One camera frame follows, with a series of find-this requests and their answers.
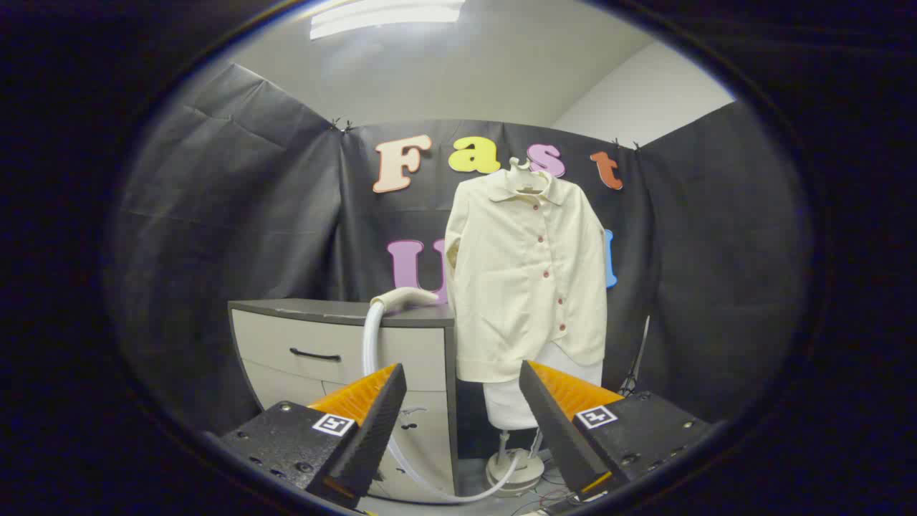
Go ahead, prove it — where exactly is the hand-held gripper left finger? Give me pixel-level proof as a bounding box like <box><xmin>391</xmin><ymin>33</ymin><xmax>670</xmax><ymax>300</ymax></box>
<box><xmin>204</xmin><ymin>363</ymin><xmax>408</xmax><ymax>511</ymax></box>

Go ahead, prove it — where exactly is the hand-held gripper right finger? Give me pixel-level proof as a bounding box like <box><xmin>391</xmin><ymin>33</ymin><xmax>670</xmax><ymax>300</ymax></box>
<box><xmin>519</xmin><ymin>360</ymin><xmax>714</xmax><ymax>502</ymax></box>

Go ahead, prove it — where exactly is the cream button-up shirt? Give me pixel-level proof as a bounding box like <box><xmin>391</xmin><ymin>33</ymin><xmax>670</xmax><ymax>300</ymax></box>
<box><xmin>444</xmin><ymin>168</ymin><xmax>608</xmax><ymax>384</ymax></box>

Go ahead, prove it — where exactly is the white garment steamer head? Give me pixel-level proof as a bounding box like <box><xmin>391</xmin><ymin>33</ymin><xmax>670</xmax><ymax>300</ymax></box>
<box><xmin>370</xmin><ymin>287</ymin><xmax>439</xmax><ymax>316</ymax></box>

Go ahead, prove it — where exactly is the grey and cream cabinet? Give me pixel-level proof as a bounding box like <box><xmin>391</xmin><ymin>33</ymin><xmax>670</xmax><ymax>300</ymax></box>
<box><xmin>228</xmin><ymin>298</ymin><xmax>459</xmax><ymax>504</ymax></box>

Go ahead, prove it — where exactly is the white plastic hanger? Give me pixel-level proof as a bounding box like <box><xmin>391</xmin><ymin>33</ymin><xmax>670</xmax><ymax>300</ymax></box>
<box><xmin>507</xmin><ymin>158</ymin><xmax>549</xmax><ymax>196</ymax></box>

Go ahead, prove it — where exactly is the black backdrop cloth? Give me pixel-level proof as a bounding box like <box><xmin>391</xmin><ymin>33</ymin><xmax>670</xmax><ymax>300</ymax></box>
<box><xmin>107</xmin><ymin>63</ymin><xmax>814</xmax><ymax>438</ymax></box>

